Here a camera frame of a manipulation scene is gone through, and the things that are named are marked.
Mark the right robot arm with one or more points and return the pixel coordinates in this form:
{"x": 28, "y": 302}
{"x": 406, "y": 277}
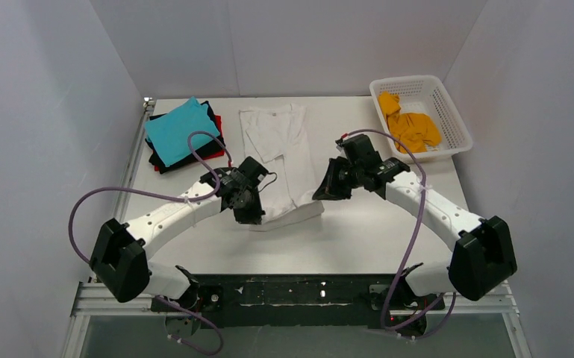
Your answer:
{"x": 482, "y": 250}

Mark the folded black t-shirt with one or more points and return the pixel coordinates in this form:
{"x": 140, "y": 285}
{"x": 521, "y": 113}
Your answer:
{"x": 167, "y": 135}

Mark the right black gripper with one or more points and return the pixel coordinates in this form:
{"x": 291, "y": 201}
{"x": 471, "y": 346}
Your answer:
{"x": 339, "y": 177}

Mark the white plastic basket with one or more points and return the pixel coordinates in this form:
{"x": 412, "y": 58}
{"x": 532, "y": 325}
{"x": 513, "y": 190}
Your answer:
{"x": 418, "y": 112}

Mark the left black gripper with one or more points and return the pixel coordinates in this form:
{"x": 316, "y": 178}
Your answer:
{"x": 247, "y": 210}

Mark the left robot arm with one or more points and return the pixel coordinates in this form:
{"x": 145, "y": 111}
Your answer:
{"x": 121, "y": 258}

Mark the white t-shirt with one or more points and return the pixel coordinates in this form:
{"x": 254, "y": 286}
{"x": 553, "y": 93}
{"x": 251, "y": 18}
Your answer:
{"x": 277, "y": 139}

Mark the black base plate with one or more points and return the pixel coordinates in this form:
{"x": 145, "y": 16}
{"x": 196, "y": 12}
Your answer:
{"x": 287, "y": 300}

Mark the folded red t-shirt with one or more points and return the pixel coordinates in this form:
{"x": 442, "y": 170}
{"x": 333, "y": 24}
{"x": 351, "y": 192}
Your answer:
{"x": 204, "y": 146}

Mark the yellow t-shirt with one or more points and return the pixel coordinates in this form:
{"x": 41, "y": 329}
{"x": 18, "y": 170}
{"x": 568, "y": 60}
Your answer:
{"x": 414, "y": 131}

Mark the folded cyan t-shirt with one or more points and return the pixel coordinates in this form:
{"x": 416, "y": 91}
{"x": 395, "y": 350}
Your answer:
{"x": 169, "y": 133}

